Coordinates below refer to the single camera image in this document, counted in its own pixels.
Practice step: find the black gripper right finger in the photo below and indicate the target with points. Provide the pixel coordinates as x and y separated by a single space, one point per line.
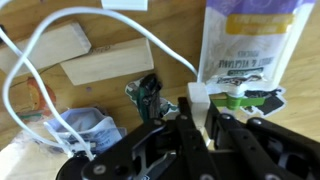
253 150

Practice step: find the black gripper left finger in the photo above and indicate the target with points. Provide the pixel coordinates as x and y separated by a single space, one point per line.
186 150

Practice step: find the light wooden block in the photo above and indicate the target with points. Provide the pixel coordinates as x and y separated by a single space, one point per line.
53 46
110 61

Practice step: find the green white sticker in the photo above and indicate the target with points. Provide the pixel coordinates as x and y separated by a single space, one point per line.
166 107

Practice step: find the black green sticker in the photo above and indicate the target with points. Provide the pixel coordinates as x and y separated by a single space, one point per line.
270 101

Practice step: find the white charger plug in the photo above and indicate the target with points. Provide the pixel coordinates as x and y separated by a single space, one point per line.
198 95

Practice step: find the green black multitool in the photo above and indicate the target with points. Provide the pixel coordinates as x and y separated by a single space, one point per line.
149 96

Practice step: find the small blue white pouch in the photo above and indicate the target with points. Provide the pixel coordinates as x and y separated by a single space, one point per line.
90 128

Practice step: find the purple white food pouch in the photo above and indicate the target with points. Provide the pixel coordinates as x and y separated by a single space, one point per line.
246 46

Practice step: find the light wooden table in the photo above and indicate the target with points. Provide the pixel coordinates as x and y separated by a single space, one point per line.
173 20

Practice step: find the white card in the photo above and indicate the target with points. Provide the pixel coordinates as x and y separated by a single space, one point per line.
125 4

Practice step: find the orange sticker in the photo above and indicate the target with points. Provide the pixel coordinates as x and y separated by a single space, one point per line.
33 96

